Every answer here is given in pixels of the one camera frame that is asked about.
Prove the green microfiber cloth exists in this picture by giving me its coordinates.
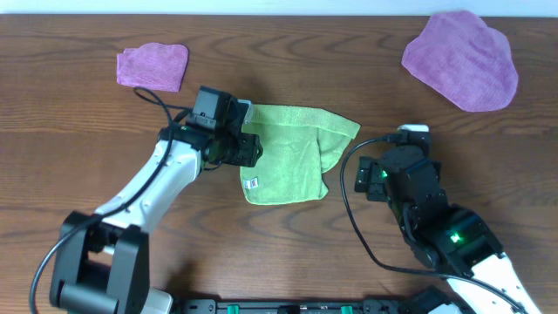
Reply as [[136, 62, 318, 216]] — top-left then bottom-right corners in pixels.
[[240, 105, 360, 206]]

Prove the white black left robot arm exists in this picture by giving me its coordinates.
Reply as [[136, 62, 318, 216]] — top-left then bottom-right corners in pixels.
[[45, 86, 263, 314]]

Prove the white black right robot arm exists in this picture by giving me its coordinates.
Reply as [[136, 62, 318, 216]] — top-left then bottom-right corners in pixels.
[[355, 145, 539, 313]]

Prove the small folded purple cloth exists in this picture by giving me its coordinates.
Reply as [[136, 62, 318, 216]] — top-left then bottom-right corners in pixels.
[[116, 43, 189, 92]]

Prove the large purple cloth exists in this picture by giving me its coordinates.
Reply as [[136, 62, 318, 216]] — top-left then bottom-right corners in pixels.
[[401, 10, 519, 113]]

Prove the black left camera cable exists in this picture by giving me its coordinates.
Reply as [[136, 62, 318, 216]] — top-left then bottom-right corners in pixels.
[[28, 86, 193, 314]]

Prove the black camera cable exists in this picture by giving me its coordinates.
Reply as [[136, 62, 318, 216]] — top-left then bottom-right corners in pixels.
[[28, 86, 193, 314], [339, 134, 531, 314]]

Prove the black right camera cable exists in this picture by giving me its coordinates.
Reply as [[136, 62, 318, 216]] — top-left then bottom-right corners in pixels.
[[339, 134, 531, 314]]

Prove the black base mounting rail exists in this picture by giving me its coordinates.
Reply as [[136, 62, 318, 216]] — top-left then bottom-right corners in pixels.
[[171, 299, 433, 314]]

